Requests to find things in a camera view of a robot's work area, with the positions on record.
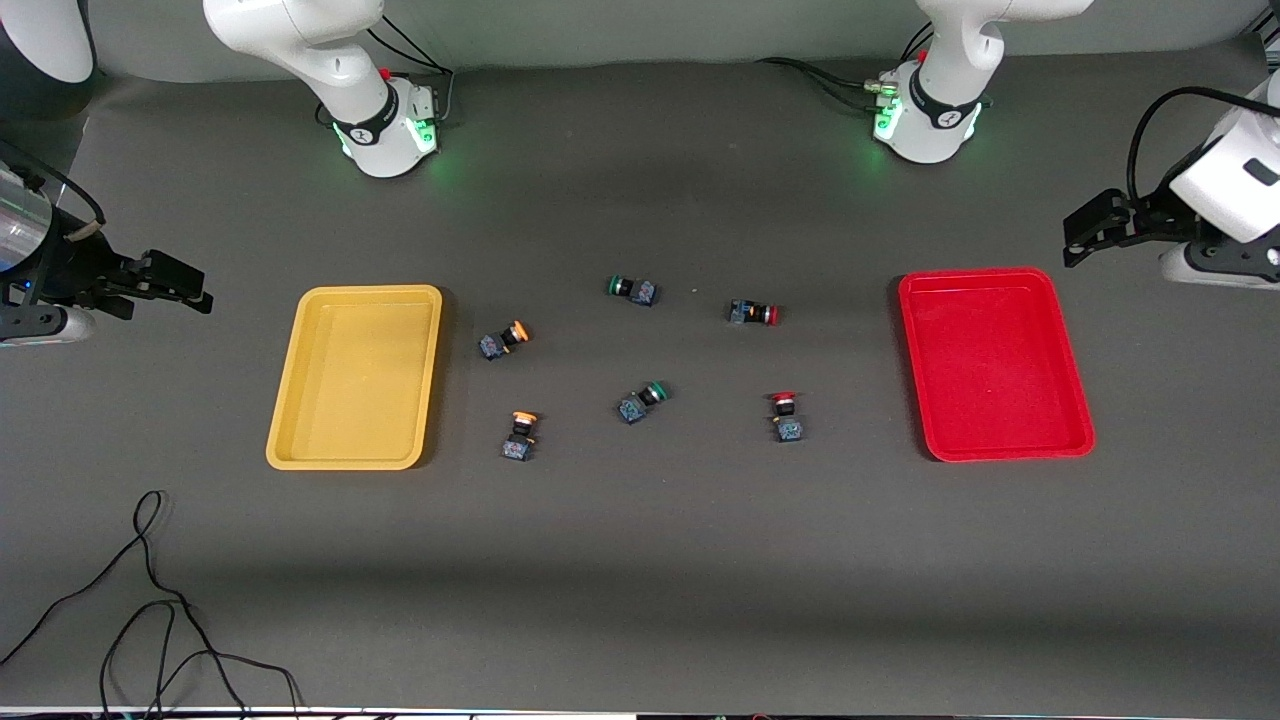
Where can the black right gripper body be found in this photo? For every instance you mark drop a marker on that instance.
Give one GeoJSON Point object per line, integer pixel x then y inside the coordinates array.
{"type": "Point", "coordinates": [75, 268]}

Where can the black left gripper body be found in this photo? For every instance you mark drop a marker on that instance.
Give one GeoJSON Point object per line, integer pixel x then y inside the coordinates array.
{"type": "Point", "coordinates": [1150, 217]}

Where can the yellow push button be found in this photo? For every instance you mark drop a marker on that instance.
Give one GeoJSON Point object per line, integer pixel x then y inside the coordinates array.
{"type": "Point", "coordinates": [503, 340]}
{"type": "Point", "coordinates": [518, 440]}

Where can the red push button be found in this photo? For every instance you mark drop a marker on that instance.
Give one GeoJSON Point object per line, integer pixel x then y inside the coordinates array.
{"type": "Point", "coordinates": [787, 420]}
{"type": "Point", "coordinates": [750, 313]}

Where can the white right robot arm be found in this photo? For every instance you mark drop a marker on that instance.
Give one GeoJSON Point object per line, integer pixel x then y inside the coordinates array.
{"type": "Point", "coordinates": [340, 70]}

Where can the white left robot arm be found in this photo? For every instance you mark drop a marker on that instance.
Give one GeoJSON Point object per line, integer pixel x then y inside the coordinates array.
{"type": "Point", "coordinates": [950, 60]}

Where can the red plastic tray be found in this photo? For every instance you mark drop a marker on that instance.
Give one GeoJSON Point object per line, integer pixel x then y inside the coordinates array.
{"type": "Point", "coordinates": [990, 370]}

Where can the yellow plastic tray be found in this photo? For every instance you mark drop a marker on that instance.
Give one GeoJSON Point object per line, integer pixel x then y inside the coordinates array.
{"type": "Point", "coordinates": [330, 400]}

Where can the green push button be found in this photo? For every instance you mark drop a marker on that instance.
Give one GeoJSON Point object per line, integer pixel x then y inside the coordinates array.
{"type": "Point", "coordinates": [640, 403]}
{"type": "Point", "coordinates": [635, 291]}

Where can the dark grey table mat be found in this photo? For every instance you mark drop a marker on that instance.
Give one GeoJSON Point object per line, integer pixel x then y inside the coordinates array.
{"type": "Point", "coordinates": [640, 550]}

